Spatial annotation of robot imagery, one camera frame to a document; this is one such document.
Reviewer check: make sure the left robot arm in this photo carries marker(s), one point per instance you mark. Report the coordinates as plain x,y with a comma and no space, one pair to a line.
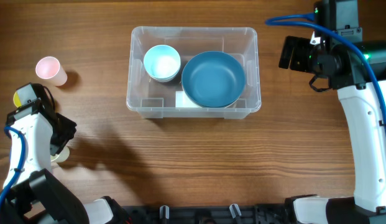
31,193

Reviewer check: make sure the pink plastic cup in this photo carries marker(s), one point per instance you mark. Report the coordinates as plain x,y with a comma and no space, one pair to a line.
50,69

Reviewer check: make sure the dark blue plastic plate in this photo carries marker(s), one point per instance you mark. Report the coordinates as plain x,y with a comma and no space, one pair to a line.
213,67

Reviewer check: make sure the cream plastic cup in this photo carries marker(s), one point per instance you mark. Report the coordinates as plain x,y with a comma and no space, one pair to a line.
61,156

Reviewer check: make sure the cream plastic plate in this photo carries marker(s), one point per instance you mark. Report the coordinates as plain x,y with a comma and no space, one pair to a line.
213,95

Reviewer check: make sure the clear plastic storage bin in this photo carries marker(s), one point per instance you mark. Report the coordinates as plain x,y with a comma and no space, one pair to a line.
152,99

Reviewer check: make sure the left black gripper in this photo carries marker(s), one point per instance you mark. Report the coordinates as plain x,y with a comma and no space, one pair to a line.
69,125

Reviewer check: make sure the light blue plastic bowl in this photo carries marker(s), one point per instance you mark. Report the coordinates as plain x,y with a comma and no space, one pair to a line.
162,61

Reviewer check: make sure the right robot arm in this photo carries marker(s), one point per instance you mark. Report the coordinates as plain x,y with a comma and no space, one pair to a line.
356,69

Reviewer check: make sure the mint green plastic bowl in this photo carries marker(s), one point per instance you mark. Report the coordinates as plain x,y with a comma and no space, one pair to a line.
163,80

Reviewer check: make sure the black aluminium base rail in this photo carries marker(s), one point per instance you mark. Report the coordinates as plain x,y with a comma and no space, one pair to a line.
273,213

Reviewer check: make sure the yellow plastic cup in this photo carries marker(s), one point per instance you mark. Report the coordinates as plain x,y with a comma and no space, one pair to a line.
16,100

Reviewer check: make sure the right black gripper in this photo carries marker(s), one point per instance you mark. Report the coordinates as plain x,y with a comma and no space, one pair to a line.
296,60

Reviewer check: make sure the white label in bin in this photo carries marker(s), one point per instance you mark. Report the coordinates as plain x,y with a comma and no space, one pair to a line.
183,101

